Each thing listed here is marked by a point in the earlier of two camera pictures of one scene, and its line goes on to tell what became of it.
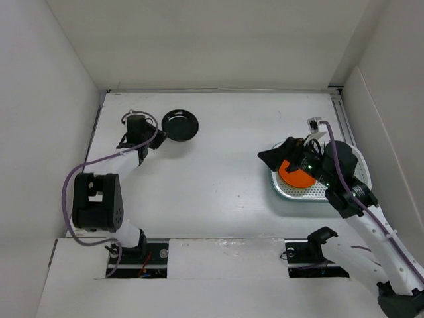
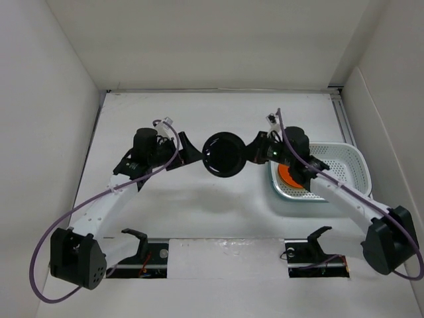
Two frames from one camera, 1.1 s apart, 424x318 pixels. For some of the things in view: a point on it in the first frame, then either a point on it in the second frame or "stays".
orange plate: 298,178 stays
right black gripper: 290,150 -> 256,149
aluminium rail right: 338,99 stays
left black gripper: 159,139 -> 187,154
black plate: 179,124 -> 224,154
